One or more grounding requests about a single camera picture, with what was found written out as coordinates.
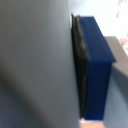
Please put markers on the cobalt blue cup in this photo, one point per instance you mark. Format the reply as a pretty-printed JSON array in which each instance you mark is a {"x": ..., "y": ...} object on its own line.
[{"x": 36, "y": 63}]

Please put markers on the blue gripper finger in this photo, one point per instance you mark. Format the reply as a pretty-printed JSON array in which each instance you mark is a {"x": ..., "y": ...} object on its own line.
[{"x": 96, "y": 66}]

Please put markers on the white floral rim plate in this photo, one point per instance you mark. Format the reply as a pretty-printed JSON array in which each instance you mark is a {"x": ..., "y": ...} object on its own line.
[{"x": 122, "y": 25}]

